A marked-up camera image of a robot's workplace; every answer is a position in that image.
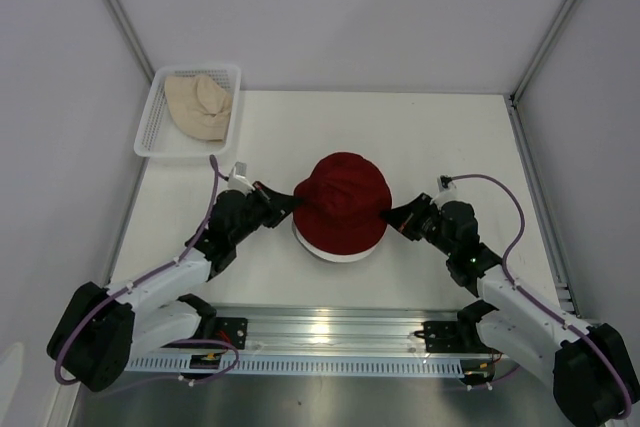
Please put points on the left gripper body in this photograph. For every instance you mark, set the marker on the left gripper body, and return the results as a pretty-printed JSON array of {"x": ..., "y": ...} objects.
[{"x": 261, "y": 212}]

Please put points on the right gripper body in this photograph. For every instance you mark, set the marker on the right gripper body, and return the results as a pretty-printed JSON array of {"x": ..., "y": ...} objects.
[{"x": 425, "y": 225}]

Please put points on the red bucket hat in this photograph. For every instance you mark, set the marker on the red bucket hat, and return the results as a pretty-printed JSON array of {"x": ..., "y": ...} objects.
[{"x": 345, "y": 189}]

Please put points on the white bucket hat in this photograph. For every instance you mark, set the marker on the white bucket hat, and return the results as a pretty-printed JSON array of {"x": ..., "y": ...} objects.
[{"x": 338, "y": 244}]

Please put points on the beige bucket hat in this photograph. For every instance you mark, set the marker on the beige bucket hat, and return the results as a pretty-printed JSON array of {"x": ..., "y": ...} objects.
[{"x": 199, "y": 106}]

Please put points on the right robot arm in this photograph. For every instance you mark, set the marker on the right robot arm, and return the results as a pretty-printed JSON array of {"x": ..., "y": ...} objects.
[{"x": 586, "y": 366}]

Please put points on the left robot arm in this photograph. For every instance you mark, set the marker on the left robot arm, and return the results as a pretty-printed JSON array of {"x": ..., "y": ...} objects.
[{"x": 207, "y": 254}]

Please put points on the white plastic basket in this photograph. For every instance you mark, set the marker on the white plastic basket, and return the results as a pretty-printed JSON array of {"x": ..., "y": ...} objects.
[{"x": 158, "y": 136}]

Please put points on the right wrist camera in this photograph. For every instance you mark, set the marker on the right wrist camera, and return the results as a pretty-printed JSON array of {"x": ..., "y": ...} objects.
[{"x": 447, "y": 191}]

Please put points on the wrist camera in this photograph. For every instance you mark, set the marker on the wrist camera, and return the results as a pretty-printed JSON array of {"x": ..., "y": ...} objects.
[
  {"x": 447, "y": 191},
  {"x": 238, "y": 180}
]

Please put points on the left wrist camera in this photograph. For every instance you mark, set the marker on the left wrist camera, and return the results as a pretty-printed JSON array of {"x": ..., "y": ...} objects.
[{"x": 238, "y": 180}]

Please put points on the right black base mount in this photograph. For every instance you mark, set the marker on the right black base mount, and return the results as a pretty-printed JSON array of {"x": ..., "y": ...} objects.
[{"x": 443, "y": 337}]

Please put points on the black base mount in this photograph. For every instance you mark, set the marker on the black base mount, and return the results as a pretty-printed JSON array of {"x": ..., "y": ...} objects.
[
  {"x": 232, "y": 330},
  {"x": 443, "y": 337}
]

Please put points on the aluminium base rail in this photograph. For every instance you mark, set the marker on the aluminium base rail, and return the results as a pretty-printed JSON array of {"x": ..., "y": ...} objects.
[{"x": 320, "y": 329}]

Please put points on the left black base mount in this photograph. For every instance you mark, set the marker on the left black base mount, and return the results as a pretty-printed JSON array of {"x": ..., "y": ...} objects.
[{"x": 232, "y": 330}]

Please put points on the right aluminium frame post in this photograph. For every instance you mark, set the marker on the right aluminium frame post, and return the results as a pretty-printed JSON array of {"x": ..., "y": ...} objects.
[{"x": 545, "y": 46}]

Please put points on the aluminium frame post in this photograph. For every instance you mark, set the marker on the aluminium frame post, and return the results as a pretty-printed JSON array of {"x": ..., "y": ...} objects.
[
  {"x": 545, "y": 46},
  {"x": 130, "y": 37}
]

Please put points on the right table edge rail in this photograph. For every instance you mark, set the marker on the right table edge rail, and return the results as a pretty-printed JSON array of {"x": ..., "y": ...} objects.
[{"x": 551, "y": 241}]

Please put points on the white slotted cable duct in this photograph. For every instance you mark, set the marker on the white slotted cable duct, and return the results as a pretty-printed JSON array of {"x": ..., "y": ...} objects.
[{"x": 248, "y": 364}]

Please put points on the left aluminium frame post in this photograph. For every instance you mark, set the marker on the left aluminium frame post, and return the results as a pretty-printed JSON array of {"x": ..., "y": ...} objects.
[{"x": 130, "y": 37}]

